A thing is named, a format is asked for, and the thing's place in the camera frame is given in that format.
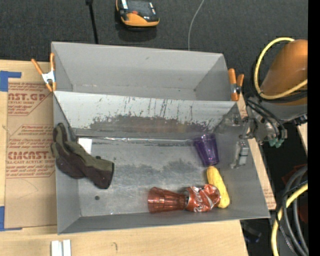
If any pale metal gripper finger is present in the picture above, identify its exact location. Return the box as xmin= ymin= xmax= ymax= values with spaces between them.
xmin=216 ymin=112 xmax=242 ymax=134
xmin=229 ymin=140 xmax=250 ymax=170

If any purple plastic cup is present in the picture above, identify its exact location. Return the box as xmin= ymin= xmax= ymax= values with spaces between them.
xmin=193 ymin=133 xmax=220 ymax=168

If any yellow toy corn cob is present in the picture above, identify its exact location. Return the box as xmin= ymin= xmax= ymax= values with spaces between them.
xmin=206 ymin=165 xmax=231 ymax=209

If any crushed red soda can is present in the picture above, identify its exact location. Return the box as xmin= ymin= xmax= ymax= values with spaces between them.
xmin=184 ymin=184 xmax=222 ymax=213

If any red-orange plastic cup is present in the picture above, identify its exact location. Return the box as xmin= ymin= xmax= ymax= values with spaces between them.
xmin=147 ymin=186 xmax=187 ymax=214

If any grey metal bin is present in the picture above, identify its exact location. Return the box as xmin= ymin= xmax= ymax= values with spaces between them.
xmin=50 ymin=41 xmax=272 ymax=235

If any brown and olive cloth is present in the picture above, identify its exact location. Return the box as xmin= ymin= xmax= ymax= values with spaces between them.
xmin=50 ymin=122 xmax=115 ymax=190

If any brown cardboard board red print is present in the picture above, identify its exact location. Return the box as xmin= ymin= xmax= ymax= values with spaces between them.
xmin=0 ymin=59 xmax=277 ymax=232

